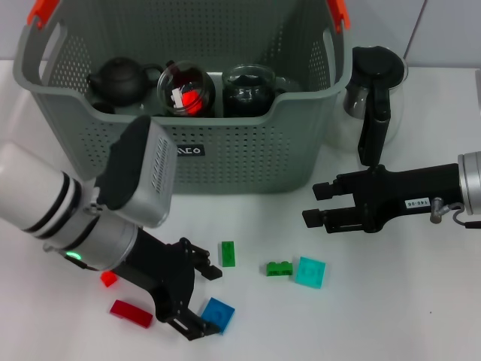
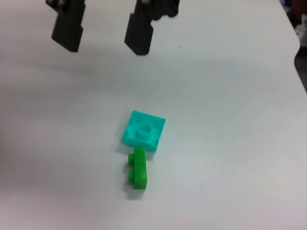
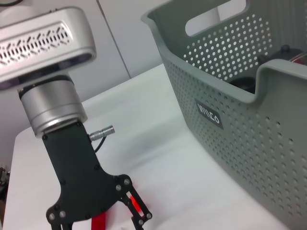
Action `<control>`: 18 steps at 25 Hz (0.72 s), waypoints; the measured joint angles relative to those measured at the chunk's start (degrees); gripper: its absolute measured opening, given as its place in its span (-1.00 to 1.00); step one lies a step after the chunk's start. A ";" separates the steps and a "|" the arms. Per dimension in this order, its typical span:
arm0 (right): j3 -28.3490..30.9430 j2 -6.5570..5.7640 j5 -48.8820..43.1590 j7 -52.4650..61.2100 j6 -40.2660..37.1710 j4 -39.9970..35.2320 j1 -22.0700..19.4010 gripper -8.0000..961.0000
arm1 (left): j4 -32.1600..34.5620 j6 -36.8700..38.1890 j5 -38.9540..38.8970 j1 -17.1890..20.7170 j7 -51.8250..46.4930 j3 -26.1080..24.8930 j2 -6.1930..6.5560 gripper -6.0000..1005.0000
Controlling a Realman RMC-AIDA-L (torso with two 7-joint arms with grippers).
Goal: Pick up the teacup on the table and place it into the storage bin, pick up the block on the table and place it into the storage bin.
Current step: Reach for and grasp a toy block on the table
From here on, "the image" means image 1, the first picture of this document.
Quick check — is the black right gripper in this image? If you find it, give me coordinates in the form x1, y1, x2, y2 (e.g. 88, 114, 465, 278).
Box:
302, 163, 465, 234

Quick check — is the black clay teapot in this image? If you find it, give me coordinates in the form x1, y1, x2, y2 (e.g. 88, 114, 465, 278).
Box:
86, 56, 165, 107

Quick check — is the glass jar with bricks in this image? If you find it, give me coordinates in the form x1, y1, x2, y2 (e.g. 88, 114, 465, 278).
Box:
156, 59, 218, 118

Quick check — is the teal square plate brick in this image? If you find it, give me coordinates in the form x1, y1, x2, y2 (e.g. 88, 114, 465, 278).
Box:
295, 256, 327, 290

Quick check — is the green flat brick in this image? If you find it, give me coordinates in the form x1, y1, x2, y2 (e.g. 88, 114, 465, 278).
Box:
219, 240, 237, 268

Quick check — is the grey perforated storage basket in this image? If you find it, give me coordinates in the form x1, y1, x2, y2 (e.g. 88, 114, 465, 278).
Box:
13, 0, 354, 196

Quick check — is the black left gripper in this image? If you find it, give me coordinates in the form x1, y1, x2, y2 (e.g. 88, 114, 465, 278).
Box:
110, 227, 223, 341

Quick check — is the orange basket handle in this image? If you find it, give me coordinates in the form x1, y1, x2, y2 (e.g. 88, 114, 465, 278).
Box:
26, 0, 352, 33

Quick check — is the right gripper cable connector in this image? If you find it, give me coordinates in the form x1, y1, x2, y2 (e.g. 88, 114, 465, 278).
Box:
430, 197, 481, 229

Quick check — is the green two-stud brick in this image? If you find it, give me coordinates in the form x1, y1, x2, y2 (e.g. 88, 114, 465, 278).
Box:
266, 260, 293, 278

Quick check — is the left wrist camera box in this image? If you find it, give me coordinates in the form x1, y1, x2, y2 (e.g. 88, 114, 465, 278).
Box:
93, 114, 178, 229

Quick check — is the glass coffee pot black lid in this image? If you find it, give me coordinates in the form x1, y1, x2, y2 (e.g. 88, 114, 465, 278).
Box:
330, 44, 409, 168

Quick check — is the dark red curved brick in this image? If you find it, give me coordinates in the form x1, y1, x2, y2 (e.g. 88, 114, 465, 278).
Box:
109, 299, 154, 329

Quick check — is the blue square plate brick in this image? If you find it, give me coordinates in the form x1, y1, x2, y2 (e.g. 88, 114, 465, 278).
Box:
201, 296, 237, 335

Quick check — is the clear transparent brick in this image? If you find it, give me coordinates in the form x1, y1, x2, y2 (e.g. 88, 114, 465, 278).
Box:
168, 88, 185, 109

